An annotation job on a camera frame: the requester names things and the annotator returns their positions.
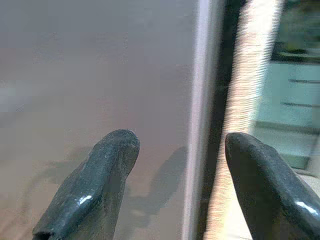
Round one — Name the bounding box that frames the crinkled beige cloth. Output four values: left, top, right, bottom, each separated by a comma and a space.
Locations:
203, 0, 285, 240

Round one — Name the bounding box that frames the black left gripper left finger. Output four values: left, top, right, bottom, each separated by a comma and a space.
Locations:
32, 128, 141, 240

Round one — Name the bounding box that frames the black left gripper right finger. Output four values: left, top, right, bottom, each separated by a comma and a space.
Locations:
224, 132, 320, 240

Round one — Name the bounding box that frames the grey mini fridge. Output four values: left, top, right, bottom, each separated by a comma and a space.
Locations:
0, 0, 216, 240

